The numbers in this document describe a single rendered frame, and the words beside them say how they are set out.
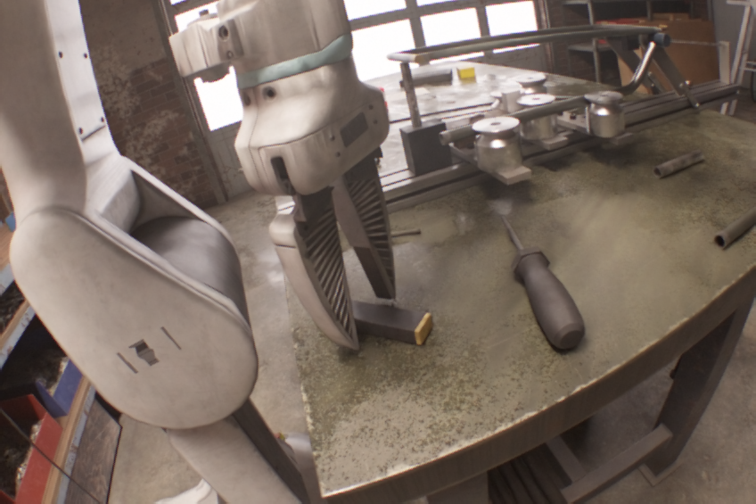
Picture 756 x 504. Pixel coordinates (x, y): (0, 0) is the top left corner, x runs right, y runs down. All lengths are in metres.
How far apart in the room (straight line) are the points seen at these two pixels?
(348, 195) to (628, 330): 0.22
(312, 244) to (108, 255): 0.15
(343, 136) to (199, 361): 0.21
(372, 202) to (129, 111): 3.36
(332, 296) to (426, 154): 0.27
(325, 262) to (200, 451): 0.31
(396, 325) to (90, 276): 0.23
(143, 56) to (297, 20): 3.33
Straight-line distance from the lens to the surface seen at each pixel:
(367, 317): 0.32
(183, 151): 3.55
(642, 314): 0.33
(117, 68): 3.61
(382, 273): 0.32
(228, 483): 0.56
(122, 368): 0.36
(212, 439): 0.48
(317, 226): 0.26
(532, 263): 0.33
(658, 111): 0.73
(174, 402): 0.38
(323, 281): 0.27
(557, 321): 0.28
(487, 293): 0.34
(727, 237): 0.41
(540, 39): 0.51
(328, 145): 0.22
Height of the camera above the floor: 1.10
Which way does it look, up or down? 27 degrees down
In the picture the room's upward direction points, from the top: 14 degrees counter-clockwise
